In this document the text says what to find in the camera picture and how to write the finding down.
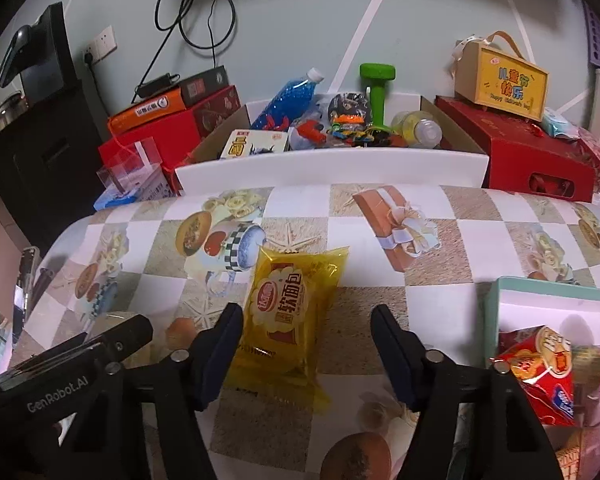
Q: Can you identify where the pile of colourful toys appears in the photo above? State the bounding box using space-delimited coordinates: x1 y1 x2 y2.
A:
327 115 396 147

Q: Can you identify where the clear plastic box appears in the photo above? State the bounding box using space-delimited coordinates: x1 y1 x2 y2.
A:
96 136 163 196

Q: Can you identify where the dark flat box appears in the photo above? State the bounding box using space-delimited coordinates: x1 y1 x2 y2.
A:
179 66 229 108

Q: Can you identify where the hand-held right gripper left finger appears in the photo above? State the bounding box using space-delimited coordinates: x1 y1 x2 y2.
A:
55 303 244 480

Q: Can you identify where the black power adapter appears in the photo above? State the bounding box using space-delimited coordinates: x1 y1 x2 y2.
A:
132 74 178 98

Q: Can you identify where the blue bead-filled bottle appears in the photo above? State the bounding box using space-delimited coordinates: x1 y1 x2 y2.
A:
250 66 325 131

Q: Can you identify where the yellow soft bread packet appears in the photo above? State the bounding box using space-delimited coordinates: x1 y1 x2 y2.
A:
223 245 351 413

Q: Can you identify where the clear plastic bottle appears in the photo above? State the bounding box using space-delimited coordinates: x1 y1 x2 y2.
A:
391 110 443 148

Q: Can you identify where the blue and white box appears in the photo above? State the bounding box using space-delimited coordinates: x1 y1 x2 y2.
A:
92 172 173 211

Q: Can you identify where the dark red patterned box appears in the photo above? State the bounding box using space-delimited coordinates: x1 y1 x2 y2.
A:
192 85 243 138

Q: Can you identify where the large red gift box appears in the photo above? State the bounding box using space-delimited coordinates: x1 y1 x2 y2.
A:
434 95 597 202

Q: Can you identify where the steel kettle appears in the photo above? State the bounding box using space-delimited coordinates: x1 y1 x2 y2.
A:
0 91 31 133

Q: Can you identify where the black smartphone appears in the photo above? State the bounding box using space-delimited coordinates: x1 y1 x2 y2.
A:
12 246 43 331

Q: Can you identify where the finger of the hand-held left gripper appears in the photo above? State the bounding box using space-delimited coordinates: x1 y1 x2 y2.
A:
0 314 154 381
0 347 118 395

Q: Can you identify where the black countertop appliance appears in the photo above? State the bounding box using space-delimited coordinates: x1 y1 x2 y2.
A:
0 2 78 106

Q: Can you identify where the cardboard box with white front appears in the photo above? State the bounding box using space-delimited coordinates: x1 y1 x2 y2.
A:
172 95 490 196

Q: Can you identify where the red toy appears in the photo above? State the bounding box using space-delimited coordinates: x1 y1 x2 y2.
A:
297 119 328 143

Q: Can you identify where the black cable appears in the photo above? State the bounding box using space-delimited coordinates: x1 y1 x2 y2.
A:
135 0 238 96

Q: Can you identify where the small white and yellow box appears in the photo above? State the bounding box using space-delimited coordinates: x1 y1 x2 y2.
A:
220 129 290 160

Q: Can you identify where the black cabinet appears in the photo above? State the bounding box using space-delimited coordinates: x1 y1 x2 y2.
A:
0 80 106 256

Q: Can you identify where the small red snack packet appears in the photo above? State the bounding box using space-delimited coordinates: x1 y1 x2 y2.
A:
490 325 578 427

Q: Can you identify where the white wall socket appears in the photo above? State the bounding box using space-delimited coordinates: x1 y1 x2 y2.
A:
82 25 117 66

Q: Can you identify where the yellow gift box with handle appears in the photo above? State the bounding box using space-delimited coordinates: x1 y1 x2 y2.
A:
450 31 551 122

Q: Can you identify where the teal shallow cardboard box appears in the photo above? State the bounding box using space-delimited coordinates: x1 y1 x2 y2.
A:
482 276 600 480

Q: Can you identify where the orange flat box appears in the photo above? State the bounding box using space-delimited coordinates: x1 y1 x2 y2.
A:
107 86 187 135

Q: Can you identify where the light blue packet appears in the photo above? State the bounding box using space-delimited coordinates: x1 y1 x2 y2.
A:
540 107 581 138

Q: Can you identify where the green dumbbell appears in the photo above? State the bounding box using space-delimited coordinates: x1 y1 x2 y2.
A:
359 62 398 128

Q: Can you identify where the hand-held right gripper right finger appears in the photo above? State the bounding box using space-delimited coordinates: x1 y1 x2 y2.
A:
371 304 566 480

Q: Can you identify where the plain red box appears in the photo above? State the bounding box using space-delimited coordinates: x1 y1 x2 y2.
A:
98 109 201 196

